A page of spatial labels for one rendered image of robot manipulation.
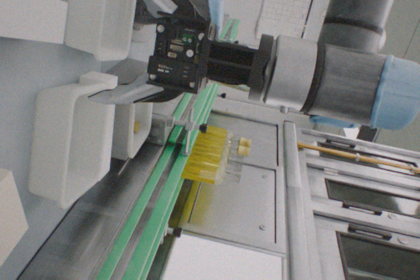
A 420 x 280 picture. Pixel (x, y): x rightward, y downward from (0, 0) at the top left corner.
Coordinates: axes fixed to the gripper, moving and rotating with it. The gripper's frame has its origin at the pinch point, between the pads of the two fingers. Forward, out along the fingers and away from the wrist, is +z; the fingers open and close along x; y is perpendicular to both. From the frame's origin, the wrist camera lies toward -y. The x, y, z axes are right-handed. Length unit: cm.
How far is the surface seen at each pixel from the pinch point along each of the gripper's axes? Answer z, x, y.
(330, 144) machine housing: -67, 36, -140
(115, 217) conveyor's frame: 5, 42, -34
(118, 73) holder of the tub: 13.5, 10.1, -46.1
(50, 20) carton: 10.3, -0.3, -7.7
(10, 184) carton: 8.8, 20.8, 0.8
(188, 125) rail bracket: -4, 24, -64
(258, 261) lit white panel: -32, 56, -53
